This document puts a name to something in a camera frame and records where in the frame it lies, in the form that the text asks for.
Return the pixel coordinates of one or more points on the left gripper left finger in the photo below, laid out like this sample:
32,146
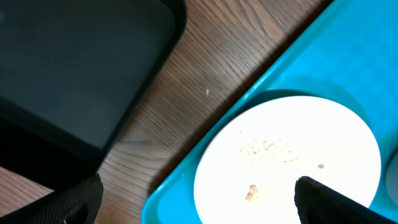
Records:
78,204

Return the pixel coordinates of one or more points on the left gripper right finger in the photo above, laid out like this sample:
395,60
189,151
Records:
319,204

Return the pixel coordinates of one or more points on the large white plate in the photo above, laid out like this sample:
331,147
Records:
248,172

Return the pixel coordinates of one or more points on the black tray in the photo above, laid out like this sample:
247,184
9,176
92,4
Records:
72,74

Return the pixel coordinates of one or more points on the teal serving tray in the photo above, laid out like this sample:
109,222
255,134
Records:
348,54

